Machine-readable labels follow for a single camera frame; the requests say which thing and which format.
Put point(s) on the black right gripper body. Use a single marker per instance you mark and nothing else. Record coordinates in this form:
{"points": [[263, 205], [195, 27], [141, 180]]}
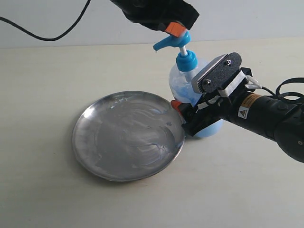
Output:
{"points": [[205, 113]]}

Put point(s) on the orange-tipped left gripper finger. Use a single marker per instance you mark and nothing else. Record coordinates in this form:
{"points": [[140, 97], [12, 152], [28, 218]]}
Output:
{"points": [[175, 29]]}

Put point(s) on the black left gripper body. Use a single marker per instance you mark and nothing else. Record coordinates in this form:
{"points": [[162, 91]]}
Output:
{"points": [[158, 14]]}

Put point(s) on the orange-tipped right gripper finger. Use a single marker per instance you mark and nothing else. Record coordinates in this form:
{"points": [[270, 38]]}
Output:
{"points": [[175, 105]]}

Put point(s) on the blue soap pump bottle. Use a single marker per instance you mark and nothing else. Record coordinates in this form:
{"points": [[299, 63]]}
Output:
{"points": [[186, 66]]}

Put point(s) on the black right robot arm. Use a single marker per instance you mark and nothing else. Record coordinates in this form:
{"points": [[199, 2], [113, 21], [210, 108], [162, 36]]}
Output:
{"points": [[271, 118]]}

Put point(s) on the round stainless steel plate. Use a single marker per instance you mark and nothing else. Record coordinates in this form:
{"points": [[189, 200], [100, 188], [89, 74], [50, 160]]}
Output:
{"points": [[127, 136]]}

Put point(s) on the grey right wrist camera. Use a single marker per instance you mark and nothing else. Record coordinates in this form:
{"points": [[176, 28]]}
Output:
{"points": [[222, 76]]}

